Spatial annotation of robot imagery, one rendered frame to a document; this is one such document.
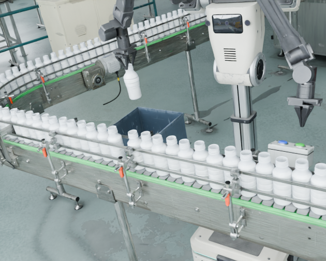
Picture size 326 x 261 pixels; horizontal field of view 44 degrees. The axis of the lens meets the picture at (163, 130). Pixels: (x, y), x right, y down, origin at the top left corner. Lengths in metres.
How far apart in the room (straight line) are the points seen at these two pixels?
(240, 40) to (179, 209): 0.78
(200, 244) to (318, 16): 3.45
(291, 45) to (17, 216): 2.63
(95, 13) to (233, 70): 3.94
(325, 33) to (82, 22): 3.03
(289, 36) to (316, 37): 3.82
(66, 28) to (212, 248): 3.87
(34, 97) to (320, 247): 2.15
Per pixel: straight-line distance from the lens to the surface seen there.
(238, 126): 2.06
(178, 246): 2.71
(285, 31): 1.37
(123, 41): 1.80
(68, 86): 3.04
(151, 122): 2.31
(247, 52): 1.84
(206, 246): 2.33
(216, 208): 1.48
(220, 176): 1.42
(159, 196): 1.61
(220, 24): 1.84
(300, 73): 1.34
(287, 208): 1.37
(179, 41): 3.55
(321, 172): 1.26
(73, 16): 5.51
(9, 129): 2.18
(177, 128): 2.12
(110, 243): 2.86
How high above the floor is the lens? 1.88
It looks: 28 degrees down
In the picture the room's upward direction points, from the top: 11 degrees counter-clockwise
